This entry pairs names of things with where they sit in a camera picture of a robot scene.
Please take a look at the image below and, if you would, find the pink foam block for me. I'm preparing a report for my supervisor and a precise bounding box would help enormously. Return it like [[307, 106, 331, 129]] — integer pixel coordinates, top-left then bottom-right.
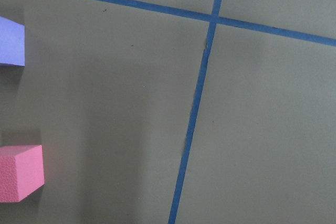
[[1, 145, 45, 203]]

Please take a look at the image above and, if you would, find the purple foam block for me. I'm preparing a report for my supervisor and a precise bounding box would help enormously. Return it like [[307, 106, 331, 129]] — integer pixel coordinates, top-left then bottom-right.
[[1, 17, 25, 67]]

